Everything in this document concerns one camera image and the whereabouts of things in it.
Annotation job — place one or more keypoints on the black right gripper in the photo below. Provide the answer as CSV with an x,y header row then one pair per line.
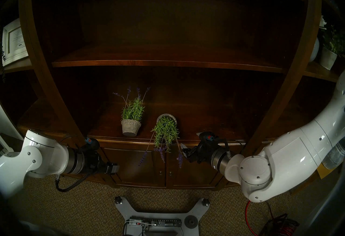
x,y
202,153

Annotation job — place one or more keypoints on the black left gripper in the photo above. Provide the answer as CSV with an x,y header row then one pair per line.
x,y
94,162

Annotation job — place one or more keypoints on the potted fake lavender plant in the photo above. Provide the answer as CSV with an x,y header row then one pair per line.
x,y
131,129
165,130

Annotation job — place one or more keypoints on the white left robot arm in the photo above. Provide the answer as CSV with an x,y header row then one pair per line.
x,y
40,154

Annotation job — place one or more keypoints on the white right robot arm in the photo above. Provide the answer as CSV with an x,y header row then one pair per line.
x,y
283,157

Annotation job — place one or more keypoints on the dark trailing bead plant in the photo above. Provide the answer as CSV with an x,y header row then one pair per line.
x,y
3,55

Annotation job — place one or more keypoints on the green plant white square pot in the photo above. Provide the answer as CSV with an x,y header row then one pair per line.
x,y
328,59

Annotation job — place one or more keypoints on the white fake flower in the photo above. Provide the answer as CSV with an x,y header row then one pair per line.
x,y
323,22

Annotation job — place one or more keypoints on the dark wooden cabinet door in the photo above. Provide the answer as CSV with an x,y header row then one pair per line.
x,y
194,176
134,168

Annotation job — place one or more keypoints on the black base levelling knob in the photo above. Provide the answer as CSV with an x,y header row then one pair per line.
x,y
117,200
206,202

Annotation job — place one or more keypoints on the black round base disc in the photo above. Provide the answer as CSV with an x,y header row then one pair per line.
x,y
190,221

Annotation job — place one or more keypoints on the black power strip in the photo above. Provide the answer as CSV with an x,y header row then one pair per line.
x,y
161,222

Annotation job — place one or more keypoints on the white slatted wooden chair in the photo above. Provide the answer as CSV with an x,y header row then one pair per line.
x,y
4,144

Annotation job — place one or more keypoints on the white slanted panel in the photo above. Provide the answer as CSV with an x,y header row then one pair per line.
x,y
8,122

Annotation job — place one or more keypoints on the dark wooden bookcase cabinet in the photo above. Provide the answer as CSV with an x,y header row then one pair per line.
x,y
172,36

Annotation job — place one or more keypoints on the light wooden side table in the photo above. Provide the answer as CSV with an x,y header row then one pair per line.
x,y
327,172

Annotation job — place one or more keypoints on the white framed certificate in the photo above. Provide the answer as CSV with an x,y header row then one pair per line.
x,y
14,41

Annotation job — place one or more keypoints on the white round vase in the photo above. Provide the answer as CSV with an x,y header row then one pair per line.
x,y
314,49

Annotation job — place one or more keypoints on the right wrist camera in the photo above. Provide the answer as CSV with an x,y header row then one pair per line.
x,y
210,138

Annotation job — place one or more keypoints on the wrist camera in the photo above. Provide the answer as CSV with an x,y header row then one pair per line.
x,y
210,138
93,144

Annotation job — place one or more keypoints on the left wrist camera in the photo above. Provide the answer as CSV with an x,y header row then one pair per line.
x,y
93,144

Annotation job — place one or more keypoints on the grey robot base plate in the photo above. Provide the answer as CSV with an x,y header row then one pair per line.
x,y
161,212

